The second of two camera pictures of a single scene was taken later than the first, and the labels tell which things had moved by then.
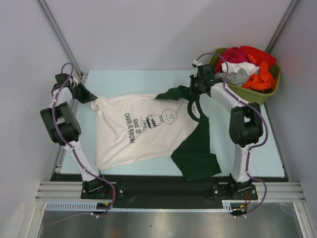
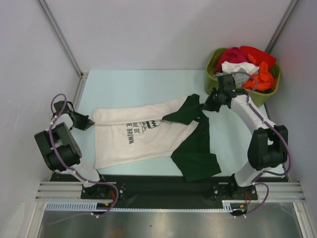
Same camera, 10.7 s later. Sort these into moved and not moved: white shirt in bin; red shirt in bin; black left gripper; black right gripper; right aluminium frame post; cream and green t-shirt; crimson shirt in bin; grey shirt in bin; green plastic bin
Moved: cream and green t-shirt; black left gripper; black right gripper
Not moved: red shirt in bin; crimson shirt in bin; white shirt in bin; grey shirt in bin; green plastic bin; right aluminium frame post
